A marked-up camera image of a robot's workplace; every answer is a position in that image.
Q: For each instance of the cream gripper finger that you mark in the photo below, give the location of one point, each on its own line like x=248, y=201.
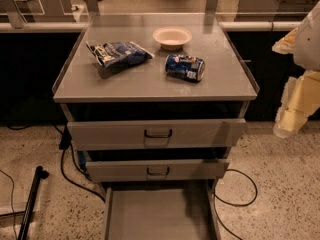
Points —
x=286, y=45
x=300, y=100

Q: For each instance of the blue pepsi can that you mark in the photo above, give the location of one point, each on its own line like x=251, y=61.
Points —
x=185, y=67

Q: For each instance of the grey drawer cabinet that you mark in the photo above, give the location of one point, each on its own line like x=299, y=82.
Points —
x=88, y=92

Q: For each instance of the top grey drawer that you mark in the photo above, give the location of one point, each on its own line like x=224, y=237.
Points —
x=156, y=134

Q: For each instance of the middle grey drawer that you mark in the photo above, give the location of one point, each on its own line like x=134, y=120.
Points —
x=156, y=170

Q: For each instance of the bottom grey open drawer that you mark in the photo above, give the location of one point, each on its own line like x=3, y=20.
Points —
x=182, y=213

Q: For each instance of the white paper bowl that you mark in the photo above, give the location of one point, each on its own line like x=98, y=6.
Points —
x=172, y=38

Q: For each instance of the blue chip bag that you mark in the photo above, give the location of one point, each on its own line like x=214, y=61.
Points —
x=119, y=54

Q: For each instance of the black metal bar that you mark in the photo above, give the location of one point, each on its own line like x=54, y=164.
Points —
x=39, y=174

